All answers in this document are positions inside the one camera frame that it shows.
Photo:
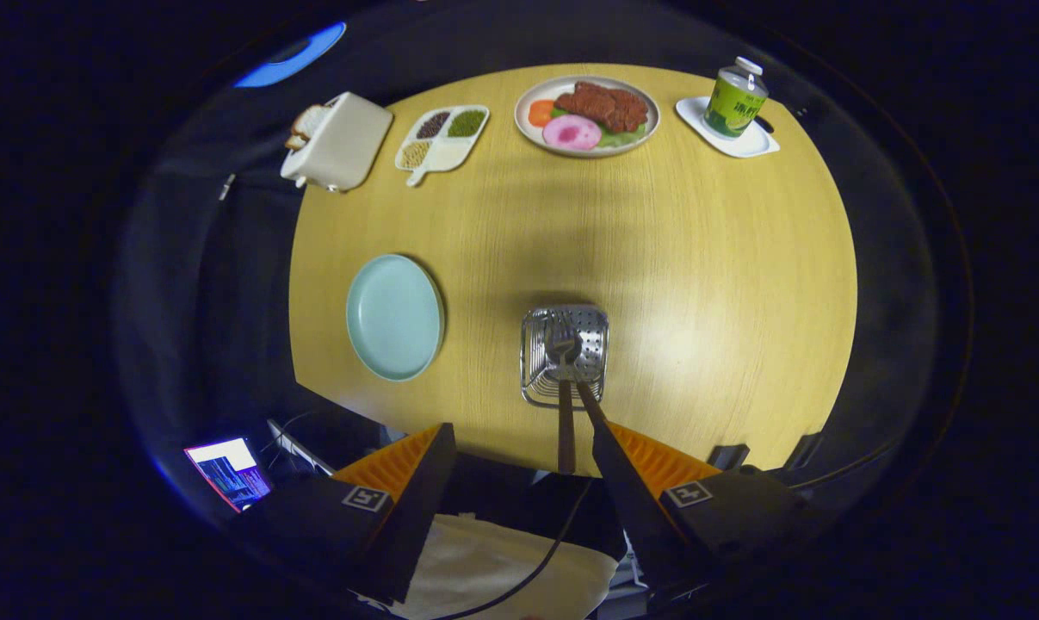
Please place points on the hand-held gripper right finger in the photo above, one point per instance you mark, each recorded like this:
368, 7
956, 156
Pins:
627, 499

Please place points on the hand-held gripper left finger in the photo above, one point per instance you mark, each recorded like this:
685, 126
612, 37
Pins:
420, 508

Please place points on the beige cloth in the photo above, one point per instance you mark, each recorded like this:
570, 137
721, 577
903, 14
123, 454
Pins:
476, 560

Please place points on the grey tablet on stand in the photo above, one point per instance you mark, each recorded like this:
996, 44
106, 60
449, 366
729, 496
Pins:
299, 448

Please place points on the perforated metal cutlery basket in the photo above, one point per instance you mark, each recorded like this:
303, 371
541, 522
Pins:
592, 336

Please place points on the round teal plate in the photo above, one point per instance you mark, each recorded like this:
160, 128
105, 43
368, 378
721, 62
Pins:
394, 319

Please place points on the laptop with lit screen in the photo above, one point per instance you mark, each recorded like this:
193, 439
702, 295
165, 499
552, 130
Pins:
226, 472

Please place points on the white divided bean dish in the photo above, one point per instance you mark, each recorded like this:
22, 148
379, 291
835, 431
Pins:
442, 157

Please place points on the green lettuce leaf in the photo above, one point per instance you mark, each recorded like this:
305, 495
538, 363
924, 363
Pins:
622, 136

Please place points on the pink ham slice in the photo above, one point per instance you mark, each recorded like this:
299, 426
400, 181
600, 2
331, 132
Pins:
571, 132

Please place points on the white toaster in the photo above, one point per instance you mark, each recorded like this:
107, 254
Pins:
343, 142

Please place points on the white square saucer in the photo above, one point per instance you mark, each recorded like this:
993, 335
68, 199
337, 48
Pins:
747, 142

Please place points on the round white food plate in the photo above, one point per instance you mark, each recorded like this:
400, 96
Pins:
532, 129

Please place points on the brown meat slices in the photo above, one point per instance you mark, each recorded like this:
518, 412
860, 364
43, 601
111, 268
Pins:
605, 103

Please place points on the orange carrot slice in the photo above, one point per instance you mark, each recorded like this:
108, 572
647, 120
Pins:
540, 112

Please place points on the bread slice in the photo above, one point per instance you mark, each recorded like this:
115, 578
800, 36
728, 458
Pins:
306, 125

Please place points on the green drink can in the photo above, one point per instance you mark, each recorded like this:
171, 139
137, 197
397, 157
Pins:
734, 102

